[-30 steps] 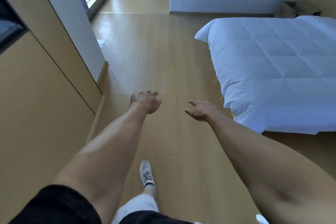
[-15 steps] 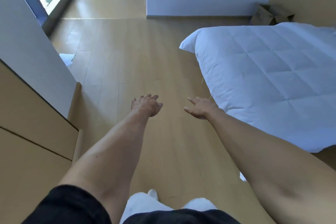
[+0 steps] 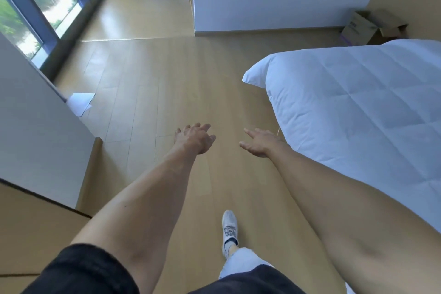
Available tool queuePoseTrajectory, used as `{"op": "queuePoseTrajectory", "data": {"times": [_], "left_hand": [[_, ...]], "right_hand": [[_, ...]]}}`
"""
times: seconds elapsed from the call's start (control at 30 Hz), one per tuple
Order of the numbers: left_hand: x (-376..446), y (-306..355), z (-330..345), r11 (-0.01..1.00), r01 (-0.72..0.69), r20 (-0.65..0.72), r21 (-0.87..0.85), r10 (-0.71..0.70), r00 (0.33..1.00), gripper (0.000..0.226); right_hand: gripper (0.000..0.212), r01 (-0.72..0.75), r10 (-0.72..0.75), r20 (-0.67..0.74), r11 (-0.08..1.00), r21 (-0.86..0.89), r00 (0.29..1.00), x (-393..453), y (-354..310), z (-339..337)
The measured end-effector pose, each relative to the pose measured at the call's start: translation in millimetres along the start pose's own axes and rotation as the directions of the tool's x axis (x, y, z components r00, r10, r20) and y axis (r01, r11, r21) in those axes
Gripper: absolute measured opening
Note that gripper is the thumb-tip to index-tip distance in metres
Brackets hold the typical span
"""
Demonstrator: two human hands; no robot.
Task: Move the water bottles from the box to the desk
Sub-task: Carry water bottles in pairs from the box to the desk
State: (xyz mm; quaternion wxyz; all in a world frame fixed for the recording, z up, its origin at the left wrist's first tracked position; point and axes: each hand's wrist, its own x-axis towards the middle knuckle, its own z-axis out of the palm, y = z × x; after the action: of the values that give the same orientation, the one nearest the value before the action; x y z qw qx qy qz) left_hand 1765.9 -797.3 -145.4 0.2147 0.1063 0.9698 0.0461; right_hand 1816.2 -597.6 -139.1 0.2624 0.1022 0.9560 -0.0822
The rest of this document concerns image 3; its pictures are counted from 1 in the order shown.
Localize white paper sheet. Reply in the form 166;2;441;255
66;92;96;117

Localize light denim shorts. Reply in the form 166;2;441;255
219;247;276;279

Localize black t-shirt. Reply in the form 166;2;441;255
20;243;308;294

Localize person's white left shoe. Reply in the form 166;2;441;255
221;210;239;260

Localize person's right forearm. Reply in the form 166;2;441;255
267;144;441;294

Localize white bed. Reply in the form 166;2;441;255
242;39;441;233

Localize brown cardboard box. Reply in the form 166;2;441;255
340;9;409;46

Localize person's right hand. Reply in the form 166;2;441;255
238;127;287;158

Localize person's left forearm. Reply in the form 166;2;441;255
70;144;199;294

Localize person's left hand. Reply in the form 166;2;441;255
173;123;217;156

